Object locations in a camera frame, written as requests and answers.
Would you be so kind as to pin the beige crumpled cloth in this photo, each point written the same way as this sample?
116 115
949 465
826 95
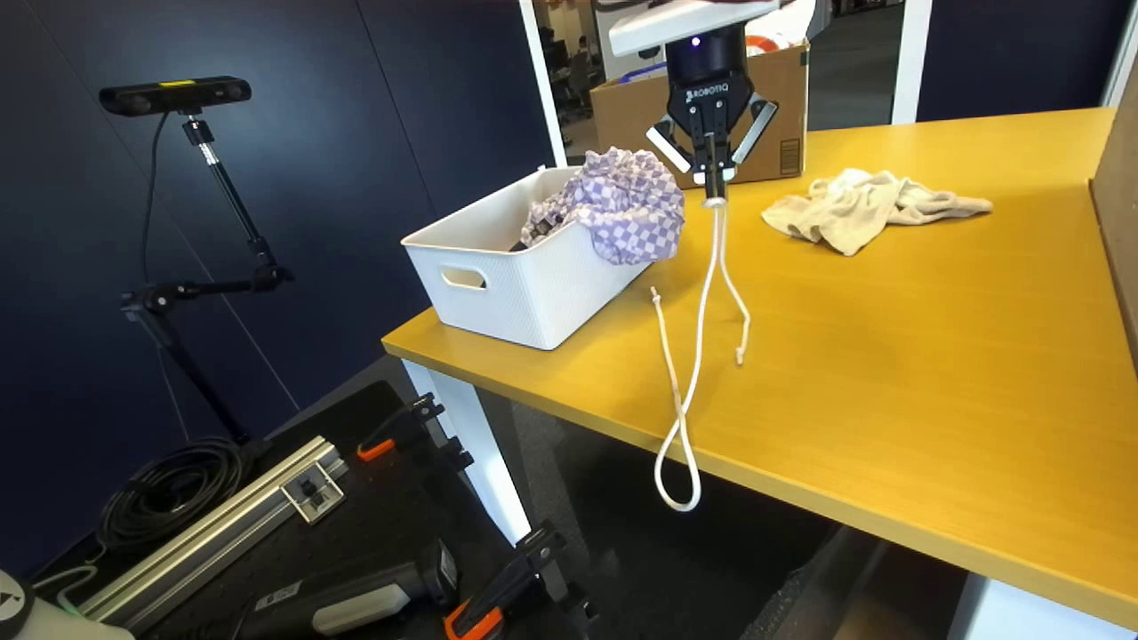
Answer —
851 209

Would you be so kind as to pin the purple white checkered cloth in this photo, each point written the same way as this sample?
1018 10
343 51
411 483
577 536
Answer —
626 203

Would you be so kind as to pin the black stereo camera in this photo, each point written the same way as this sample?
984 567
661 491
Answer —
176 95

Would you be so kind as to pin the silver aluminium extrusion bar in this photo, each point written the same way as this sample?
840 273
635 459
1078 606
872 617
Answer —
300 489

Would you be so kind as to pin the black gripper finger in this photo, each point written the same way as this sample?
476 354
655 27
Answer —
762 115
669 152

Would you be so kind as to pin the brown cardboard box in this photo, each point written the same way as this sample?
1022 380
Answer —
626 108

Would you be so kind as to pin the orange black clamp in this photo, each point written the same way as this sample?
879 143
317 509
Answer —
402 431
530 572

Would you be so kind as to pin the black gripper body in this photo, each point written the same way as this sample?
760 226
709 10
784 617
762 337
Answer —
709 87

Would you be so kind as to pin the white plastic basket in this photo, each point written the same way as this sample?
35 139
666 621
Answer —
482 281

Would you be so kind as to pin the black grey power tool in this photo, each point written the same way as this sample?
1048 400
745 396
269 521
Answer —
336 606

